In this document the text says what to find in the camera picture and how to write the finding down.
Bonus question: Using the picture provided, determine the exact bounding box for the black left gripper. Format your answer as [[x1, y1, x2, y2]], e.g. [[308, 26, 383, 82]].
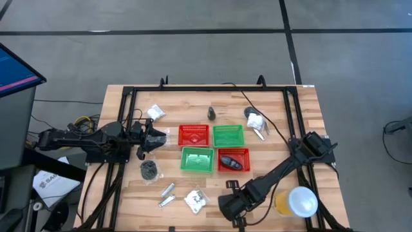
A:
[[129, 117, 168, 161]]

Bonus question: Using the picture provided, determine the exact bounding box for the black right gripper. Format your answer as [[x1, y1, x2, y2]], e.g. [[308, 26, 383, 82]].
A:
[[218, 180, 258, 228]]

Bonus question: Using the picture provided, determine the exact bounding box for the white cotton pads bag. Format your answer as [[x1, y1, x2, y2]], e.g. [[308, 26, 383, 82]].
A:
[[147, 103, 167, 121]]

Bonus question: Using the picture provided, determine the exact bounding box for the black round mesh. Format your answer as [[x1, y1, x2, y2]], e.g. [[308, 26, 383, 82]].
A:
[[139, 157, 164, 186], [243, 106, 262, 119]]

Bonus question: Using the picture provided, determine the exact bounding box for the clear vanity pack bag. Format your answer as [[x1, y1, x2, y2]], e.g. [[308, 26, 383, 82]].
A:
[[183, 188, 210, 215]]

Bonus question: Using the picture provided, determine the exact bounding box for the silver nail clipper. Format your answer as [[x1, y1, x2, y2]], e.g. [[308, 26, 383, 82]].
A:
[[252, 121, 270, 142], [157, 193, 177, 208], [160, 182, 176, 198]]

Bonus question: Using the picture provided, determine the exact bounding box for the white cotton balls bag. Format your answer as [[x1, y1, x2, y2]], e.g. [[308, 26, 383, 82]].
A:
[[246, 114, 265, 131]]

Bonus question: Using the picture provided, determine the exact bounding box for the black oblong travel razor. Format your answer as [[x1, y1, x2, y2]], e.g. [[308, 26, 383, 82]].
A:
[[220, 155, 243, 171]]

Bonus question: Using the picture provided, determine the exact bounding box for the red plastic slotted basket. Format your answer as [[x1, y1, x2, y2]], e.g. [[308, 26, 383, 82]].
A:
[[178, 124, 211, 148], [217, 148, 252, 173]]

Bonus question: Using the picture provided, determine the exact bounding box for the green plastic slotted basket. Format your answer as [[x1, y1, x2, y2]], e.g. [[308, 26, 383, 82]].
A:
[[180, 146, 216, 174], [212, 124, 246, 149]]

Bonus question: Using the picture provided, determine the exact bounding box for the yellow cup with white lid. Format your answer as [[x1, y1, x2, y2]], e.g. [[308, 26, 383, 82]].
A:
[[273, 186, 319, 218]]

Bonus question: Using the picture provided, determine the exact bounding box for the white printed paper sheet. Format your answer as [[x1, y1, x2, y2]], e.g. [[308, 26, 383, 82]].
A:
[[32, 156, 81, 209]]

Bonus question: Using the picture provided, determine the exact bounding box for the monitor with blue screen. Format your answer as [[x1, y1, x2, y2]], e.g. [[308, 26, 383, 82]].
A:
[[0, 43, 48, 99]]

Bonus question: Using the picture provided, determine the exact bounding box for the grey metal stand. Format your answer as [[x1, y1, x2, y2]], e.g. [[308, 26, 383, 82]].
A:
[[385, 115, 412, 135]]

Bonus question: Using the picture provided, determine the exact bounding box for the black cable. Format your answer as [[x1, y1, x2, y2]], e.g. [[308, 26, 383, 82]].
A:
[[129, 108, 144, 122], [246, 164, 284, 226], [382, 119, 412, 166], [221, 82, 292, 148]]

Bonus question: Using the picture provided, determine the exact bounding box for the black metal table frame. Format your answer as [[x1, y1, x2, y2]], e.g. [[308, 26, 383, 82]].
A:
[[75, 74, 353, 232]]

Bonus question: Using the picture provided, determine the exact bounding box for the yellow cable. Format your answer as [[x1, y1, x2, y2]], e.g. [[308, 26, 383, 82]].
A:
[[73, 115, 95, 131]]

